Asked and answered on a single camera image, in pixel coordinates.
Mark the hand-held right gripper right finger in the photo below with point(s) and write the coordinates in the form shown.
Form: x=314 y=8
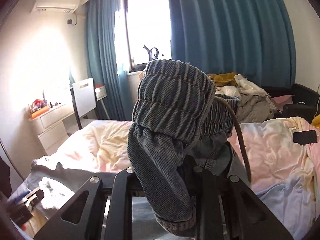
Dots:
x=207 y=185

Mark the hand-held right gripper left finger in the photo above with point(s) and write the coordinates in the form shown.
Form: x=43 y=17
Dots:
x=122 y=180

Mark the brown belt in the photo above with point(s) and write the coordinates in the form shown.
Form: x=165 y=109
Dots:
x=240 y=135

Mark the blue-grey denim jeans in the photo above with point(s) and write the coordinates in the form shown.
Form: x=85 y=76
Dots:
x=170 y=105

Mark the light grey bed sheet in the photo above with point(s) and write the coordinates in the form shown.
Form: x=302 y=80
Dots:
x=75 y=177

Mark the white bed sheet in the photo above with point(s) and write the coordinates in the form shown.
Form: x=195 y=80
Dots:
x=275 y=160

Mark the grey crumpled garment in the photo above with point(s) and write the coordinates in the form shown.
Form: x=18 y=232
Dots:
x=252 y=107

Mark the white dressing table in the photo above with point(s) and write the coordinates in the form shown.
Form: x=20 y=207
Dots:
x=50 y=125

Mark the white chair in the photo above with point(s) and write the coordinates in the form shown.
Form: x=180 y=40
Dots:
x=83 y=97

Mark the orange box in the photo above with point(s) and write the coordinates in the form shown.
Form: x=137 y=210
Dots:
x=40 y=113

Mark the mustard yellow garment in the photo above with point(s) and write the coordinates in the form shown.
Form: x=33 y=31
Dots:
x=225 y=78

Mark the smartphone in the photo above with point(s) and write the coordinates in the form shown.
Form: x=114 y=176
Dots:
x=305 y=137

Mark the white puffy jacket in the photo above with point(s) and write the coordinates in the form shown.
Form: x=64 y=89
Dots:
x=250 y=85

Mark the group of small cosmetics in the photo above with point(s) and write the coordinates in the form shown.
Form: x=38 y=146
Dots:
x=40 y=102

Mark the pink cloth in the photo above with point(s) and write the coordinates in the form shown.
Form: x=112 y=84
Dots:
x=282 y=98

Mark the black sofa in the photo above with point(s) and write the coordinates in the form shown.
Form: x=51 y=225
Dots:
x=302 y=110

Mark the yellow plush toy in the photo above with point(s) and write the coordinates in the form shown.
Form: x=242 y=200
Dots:
x=316 y=121

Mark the narrow teal curtain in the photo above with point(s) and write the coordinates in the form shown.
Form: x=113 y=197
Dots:
x=102 y=55

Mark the wide teal curtain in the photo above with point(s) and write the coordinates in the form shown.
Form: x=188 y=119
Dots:
x=225 y=30

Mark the window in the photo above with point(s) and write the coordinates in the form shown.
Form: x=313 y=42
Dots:
x=150 y=25

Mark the white air conditioner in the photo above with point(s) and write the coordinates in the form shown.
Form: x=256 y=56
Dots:
x=55 y=2

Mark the black wall socket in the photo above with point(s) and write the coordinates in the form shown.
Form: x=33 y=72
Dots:
x=70 y=21

